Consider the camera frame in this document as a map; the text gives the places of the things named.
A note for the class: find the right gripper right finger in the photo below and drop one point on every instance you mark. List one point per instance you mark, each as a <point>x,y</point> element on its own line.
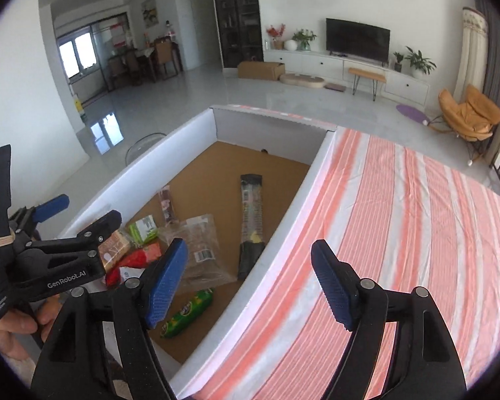
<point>424,363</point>

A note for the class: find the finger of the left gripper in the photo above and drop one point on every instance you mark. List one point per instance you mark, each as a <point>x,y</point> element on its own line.
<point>90,238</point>
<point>27,219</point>

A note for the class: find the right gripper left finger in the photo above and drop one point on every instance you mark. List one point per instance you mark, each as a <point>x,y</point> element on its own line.
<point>73,363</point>

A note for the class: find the clear yellow bread bag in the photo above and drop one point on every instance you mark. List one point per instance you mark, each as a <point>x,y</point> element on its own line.
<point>114,249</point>

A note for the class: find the red snack packet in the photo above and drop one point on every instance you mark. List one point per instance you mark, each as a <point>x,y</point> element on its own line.
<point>137,259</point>

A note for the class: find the yellow rice cracker pack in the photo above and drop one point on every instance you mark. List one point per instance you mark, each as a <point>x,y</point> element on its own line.
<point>143,230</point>

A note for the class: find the dark chocolate bar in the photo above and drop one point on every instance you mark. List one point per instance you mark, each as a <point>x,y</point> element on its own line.
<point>167,205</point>

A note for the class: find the clear brown cake bag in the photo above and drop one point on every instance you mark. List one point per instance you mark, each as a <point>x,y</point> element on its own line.
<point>204,267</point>

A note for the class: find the green sausage snack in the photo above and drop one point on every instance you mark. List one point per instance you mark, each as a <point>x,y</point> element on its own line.
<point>190,311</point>

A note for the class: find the long black green snack pack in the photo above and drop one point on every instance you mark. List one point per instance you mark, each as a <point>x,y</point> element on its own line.
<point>252,233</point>

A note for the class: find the person left hand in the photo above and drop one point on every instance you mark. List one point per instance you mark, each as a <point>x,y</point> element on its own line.
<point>18,322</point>

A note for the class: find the striped orange grey tablecloth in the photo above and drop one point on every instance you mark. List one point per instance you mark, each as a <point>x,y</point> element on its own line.
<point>400,219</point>

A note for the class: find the white cardboard box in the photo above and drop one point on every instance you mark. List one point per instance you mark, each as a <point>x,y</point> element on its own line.
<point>202,162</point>

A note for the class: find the dining table with chairs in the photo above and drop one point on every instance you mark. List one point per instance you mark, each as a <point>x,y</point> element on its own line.
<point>161,61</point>

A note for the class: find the brown cardboard box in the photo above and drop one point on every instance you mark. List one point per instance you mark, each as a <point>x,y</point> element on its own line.
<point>260,70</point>

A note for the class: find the orange lounge chair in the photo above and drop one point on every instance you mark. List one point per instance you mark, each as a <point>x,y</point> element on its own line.
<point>472,120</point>

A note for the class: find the purple floor mat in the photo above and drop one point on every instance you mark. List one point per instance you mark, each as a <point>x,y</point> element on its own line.
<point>412,113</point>

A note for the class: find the round beige floor cushion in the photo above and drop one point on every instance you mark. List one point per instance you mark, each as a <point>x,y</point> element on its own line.
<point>305,81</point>

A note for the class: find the red flower arrangement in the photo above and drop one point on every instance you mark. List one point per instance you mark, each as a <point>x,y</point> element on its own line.
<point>276,36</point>

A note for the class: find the black display cabinet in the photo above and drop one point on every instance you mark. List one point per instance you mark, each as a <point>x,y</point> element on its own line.
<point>239,31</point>

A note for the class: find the wooden bench stool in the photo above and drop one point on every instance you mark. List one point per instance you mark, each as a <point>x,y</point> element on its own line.
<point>375,78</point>

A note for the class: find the green plant white vase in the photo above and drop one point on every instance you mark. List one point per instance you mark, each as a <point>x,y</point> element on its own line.
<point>304,37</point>

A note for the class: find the white tv cabinet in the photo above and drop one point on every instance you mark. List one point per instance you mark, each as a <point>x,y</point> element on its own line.
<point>399,88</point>

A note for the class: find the small potted plant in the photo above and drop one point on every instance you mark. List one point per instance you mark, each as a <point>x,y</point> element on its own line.
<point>399,58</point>

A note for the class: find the large green potted plant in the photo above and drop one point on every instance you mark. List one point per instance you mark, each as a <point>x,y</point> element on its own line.
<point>420,65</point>

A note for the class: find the black television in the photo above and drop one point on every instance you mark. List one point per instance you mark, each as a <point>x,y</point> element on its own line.
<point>356,39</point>

